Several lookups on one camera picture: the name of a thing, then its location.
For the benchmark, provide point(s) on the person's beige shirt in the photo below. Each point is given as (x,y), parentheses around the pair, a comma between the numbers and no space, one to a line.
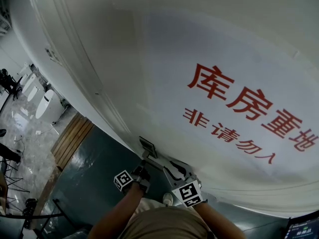
(169,225)

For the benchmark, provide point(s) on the white paper notice red print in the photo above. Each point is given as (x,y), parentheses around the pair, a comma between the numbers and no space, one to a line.
(174,71)

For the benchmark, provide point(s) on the black folding chair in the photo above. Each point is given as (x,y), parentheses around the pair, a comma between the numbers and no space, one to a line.
(12,175)

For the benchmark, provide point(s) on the white oval bathtub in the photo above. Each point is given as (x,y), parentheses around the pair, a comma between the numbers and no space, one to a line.
(48,106)

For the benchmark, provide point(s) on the black mounted display screen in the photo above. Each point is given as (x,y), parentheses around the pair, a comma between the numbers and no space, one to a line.
(302,229)

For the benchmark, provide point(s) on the person's right forearm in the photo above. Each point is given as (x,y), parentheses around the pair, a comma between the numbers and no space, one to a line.
(221,220)

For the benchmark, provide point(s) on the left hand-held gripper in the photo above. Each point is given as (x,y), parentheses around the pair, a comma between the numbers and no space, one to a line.
(123,179)

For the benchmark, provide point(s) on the small white floor box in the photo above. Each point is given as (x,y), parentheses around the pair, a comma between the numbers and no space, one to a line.
(38,132)

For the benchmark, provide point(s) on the white door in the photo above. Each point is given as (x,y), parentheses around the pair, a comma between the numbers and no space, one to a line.
(124,58)

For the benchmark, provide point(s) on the black office chair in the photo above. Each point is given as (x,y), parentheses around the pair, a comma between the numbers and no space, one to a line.
(15,88)

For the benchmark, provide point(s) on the person's light trousers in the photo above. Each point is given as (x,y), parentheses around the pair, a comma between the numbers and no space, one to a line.
(149,203)

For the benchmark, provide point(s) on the wooden step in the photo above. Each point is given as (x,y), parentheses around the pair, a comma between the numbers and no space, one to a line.
(72,141)

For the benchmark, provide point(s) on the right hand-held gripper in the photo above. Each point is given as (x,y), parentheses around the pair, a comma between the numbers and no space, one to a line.
(188,194)

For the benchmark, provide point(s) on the person's left forearm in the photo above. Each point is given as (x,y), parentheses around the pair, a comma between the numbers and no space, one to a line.
(117,213)

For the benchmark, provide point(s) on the white wall control panel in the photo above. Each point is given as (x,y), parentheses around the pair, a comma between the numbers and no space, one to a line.
(49,53)
(56,58)

